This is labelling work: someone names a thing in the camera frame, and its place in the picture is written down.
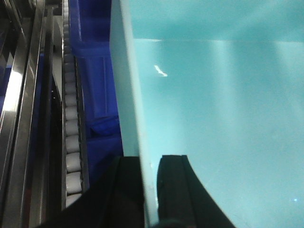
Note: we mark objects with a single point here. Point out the stainless steel shelf rail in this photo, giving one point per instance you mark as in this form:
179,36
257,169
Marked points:
30,123

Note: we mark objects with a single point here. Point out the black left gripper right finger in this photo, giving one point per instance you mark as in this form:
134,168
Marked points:
183,200

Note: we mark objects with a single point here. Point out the white roller track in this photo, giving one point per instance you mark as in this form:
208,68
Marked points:
75,177

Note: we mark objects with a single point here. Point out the dark blue bin upper left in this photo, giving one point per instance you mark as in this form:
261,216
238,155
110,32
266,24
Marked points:
89,28

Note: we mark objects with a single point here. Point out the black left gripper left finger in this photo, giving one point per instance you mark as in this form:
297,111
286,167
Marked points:
114,201

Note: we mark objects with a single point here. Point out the light blue plastic bin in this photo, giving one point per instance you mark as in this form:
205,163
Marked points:
221,81

